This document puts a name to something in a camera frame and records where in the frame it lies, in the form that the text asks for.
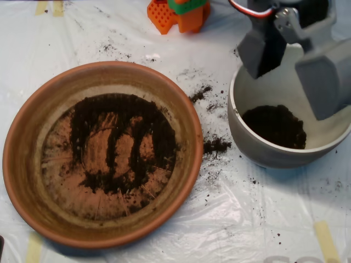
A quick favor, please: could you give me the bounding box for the terracotta saucer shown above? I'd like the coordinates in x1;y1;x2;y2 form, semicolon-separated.
2;61;204;250

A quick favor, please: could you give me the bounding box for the small spilled soil clump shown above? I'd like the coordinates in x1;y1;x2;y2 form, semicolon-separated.
189;85;213;104

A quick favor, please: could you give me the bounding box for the beige masking tape strip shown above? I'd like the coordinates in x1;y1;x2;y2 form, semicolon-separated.
314;221;341;263
26;232;43;263
35;1;49;16
52;1;65;18

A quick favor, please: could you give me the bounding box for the dark soil in pot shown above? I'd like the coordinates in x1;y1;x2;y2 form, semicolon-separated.
241;105;307;150

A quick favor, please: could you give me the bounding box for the clear plastic cover sheet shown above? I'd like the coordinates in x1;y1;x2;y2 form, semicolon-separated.
0;0;351;263

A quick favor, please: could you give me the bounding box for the white ceramic pot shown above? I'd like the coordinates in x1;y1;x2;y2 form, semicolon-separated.
227;43;351;169

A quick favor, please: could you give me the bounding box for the large spilled soil clump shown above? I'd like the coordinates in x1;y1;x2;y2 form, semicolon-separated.
203;136;233;156

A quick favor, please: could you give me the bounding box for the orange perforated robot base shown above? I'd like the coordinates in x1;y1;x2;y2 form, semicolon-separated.
147;0;212;35

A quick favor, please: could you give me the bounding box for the dark soil pile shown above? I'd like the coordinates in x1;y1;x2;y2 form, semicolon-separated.
59;93;180;217

